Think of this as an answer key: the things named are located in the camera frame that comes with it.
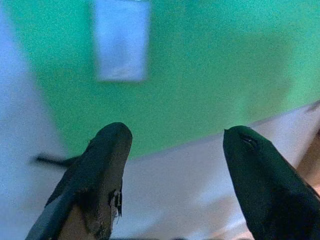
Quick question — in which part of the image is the white rectangular card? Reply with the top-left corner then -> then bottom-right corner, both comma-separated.
93,0 -> 151,83

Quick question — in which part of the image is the green backdrop sheet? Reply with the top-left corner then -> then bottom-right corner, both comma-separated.
7,0 -> 320,161

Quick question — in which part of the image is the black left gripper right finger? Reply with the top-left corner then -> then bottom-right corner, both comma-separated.
223,125 -> 320,240

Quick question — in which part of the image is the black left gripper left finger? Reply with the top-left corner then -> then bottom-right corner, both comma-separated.
24,121 -> 133,240

